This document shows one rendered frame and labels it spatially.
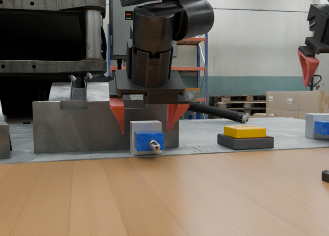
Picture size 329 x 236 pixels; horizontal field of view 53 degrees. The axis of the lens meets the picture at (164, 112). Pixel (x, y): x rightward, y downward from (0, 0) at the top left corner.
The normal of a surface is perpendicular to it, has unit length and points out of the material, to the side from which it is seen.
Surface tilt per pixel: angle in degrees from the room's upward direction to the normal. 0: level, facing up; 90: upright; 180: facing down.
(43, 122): 90
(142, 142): 90
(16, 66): 90
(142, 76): 115
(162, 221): 0
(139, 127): 90
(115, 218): 0
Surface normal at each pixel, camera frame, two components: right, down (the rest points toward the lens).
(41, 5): 0.22, 0.05
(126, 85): 0.09, -0.84
